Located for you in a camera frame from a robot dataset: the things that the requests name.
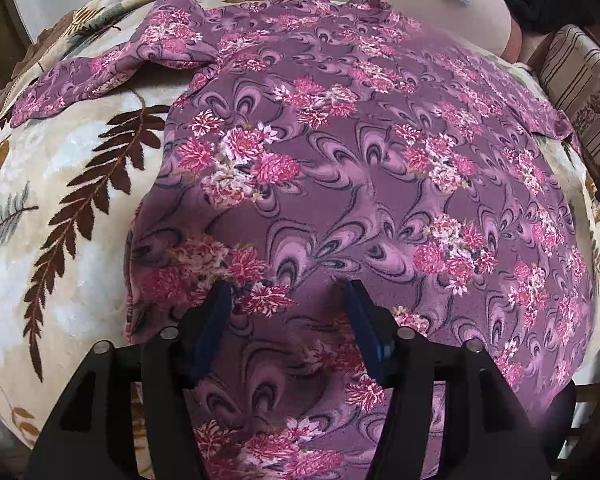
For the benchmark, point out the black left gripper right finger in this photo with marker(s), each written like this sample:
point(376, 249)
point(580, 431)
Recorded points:
point(486, 432)

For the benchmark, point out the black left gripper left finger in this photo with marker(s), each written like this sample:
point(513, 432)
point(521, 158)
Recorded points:
point(89, 433)

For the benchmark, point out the purple floral shirt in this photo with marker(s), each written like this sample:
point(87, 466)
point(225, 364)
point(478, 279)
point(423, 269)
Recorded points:
point(319, 143)

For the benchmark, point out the cream leaf-pattern fleece blanket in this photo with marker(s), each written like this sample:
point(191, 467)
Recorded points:
point(70, 186)

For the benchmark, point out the striped beige cushion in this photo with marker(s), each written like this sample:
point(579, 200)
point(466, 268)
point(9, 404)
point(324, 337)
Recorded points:
point(570, 76)

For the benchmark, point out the black garment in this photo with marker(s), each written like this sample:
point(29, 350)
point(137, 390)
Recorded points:
point(545, 16)

